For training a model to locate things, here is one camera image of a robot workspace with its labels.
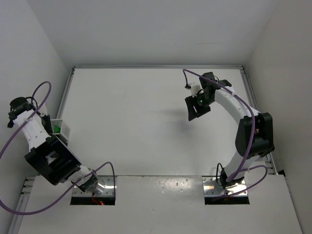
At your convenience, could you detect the dark green 2x2 lego brick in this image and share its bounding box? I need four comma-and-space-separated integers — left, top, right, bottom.
54, 125, 61, 134

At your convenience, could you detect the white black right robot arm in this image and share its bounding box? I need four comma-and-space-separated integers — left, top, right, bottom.
185, 72, 275, 188

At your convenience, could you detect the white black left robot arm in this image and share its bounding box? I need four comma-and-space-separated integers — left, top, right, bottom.
8, 97, 98, 193

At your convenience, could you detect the white left slotted bin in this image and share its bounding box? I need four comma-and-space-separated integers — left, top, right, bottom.
51, 119, 71, 143

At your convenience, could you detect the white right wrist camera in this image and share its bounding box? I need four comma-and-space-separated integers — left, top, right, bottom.
185, 83, 201, 97

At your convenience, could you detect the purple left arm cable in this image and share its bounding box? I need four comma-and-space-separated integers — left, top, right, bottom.
0, 81, 116, 215

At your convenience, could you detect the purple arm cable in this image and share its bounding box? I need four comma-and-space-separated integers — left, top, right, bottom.
182, 68, 268, 198
0, 81, 116, 215

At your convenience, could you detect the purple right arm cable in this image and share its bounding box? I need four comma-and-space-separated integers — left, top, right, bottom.
182, 68, 268, 198

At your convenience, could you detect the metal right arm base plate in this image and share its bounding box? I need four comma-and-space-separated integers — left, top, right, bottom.
201, 175, 248, 195

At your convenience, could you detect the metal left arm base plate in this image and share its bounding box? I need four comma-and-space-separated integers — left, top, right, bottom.
72, 175, 117, 198

